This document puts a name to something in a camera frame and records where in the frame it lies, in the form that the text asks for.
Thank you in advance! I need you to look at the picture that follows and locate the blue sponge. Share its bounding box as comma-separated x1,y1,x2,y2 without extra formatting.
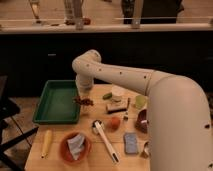
123,132,138,155

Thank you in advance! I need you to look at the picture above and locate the black chair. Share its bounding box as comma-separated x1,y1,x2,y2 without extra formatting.
0,75,38,171

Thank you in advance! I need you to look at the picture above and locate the orange fruit toy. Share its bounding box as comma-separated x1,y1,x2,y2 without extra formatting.
109,117,120,130

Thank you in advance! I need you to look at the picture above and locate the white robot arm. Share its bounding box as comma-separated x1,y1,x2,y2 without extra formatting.
72,50,213,171

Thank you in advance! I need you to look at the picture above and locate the green plastic tray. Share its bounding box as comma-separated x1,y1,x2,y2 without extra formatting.
33,80,80,124

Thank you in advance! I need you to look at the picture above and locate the orange bowl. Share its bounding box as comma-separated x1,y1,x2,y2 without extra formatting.
59,132,91,165

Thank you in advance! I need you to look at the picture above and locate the dark red grape bunch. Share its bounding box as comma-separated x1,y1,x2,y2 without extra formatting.
74,96,94,106

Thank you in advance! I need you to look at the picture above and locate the dark purple bowl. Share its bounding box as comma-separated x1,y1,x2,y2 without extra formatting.
135,109,147,133

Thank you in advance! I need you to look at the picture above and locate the yellow corn cob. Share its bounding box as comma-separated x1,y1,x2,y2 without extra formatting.
41,130,53,158

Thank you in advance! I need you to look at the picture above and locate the green pickle toy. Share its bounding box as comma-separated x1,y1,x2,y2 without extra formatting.
102,93,112,100

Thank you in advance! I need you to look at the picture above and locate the grey crumpled cloth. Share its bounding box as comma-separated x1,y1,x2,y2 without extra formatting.
67,133,85,160

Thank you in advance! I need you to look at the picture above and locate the green cup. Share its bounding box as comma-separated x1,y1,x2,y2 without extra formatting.
135,95,147,109

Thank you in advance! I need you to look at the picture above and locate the small fork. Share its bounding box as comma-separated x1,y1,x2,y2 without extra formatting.
123,98,131,121

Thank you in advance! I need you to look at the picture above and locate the white handled scoop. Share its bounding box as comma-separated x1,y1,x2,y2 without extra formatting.
92,120,119,163

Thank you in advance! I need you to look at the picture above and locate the dark round lid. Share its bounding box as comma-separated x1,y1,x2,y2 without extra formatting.
141,141,149,158

